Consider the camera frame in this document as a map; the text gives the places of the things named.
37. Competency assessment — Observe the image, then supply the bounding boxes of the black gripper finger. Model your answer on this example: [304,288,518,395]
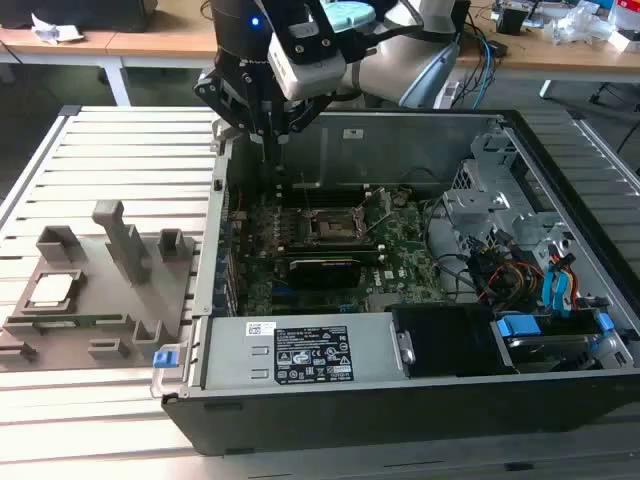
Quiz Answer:
[277,92,334,145]
[193,68,265,145]

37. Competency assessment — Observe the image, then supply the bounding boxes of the silver CPU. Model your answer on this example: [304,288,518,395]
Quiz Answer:
[27,272,85,309]

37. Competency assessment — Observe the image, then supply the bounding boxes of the CPU socket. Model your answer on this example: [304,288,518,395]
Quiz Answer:
[298,203,365,242]

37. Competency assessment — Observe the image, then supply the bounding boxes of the grey plastic case latch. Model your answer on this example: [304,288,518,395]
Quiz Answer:
[209,117,239,154]

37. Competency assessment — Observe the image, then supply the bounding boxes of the wooden desk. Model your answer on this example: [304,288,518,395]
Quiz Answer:
[449,0,640,101]
[0,0,221,109]

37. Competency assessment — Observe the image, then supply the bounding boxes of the black RAM slot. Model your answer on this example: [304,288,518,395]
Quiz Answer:
[282,239,377,253]
[287,249,382,265]

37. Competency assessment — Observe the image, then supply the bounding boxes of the white power adapter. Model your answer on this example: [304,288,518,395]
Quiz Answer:
[433,79,462,110]

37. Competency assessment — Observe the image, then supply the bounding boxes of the black graphics card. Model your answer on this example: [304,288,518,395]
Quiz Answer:
[286,256,362,290]

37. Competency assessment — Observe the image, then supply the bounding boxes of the black equipment box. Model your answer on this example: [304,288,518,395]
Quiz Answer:
[0,0,157,34]

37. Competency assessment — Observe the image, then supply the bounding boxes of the green motherboard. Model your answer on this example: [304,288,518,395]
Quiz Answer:
[233,185,452,317]

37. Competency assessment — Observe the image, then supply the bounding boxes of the crumpled white paper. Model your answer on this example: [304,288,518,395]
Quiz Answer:
[29,12,85,45]

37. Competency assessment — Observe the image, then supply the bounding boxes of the metal drive cage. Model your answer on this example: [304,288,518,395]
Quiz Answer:
[442,117,576,281]

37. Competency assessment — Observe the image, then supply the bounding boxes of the small black container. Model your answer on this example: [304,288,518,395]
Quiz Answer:
[497,6,527,36]

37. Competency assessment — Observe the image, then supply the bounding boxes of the grey parts rack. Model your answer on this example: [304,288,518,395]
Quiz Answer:
[0,199,205,372]

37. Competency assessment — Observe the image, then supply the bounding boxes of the grey power supply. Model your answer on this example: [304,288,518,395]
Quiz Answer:
[198,312,407,399]

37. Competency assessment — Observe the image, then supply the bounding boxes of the black plastic shroud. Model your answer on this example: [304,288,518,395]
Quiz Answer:
[389,302,517,380]

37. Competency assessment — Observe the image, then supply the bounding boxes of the blue case latch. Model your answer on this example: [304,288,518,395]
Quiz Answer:
[152,349,180,371]

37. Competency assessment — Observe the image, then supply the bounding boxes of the clear plastic bags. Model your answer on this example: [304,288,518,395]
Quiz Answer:
[543,3,617,47]

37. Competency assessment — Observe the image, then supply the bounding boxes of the hard disk in blue carrier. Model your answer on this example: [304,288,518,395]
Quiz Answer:
[492,309,615,375]

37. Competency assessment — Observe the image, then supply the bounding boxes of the black PC case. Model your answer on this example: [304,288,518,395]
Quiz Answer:
[149,107,640,457]

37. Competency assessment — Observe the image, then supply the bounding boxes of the red white box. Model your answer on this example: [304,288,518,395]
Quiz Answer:
[610,0,640,54]

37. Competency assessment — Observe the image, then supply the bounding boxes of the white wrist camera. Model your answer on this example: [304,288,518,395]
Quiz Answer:
[267,23,348,101]

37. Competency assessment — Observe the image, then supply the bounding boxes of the blue cable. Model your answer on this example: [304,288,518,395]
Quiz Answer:
[477,32,496,109]

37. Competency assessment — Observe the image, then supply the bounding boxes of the black wire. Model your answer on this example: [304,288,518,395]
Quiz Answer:
[422,197,481,301]

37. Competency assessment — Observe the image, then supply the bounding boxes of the orange yellow wire bundle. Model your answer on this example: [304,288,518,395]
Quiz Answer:
[487,262,545,302]

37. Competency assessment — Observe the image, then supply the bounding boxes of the blue flat wire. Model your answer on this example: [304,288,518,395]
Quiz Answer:
[554,252,577,319]
[542,257,564,319]

